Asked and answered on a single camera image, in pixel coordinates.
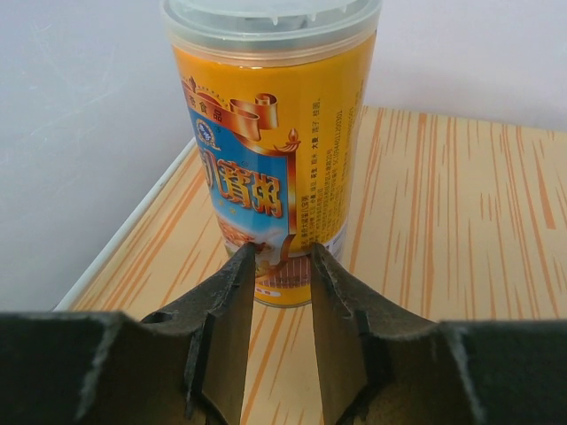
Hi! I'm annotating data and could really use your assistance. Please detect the yellow porridge can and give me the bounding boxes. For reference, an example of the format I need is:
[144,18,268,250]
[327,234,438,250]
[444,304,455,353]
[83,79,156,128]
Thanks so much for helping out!
[161,1,382,307]

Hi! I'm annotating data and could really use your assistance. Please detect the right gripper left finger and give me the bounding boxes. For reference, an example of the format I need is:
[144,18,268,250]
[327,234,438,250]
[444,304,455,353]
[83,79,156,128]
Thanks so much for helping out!
[1,244,255,424]

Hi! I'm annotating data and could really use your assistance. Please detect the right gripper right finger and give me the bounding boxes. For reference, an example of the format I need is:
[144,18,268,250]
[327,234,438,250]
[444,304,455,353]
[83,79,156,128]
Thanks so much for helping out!
[310,244,566,424]

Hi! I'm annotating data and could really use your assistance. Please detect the wooden cube cabinet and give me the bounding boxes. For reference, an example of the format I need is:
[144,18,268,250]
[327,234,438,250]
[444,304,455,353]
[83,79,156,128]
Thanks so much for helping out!
[52,104,567,425]

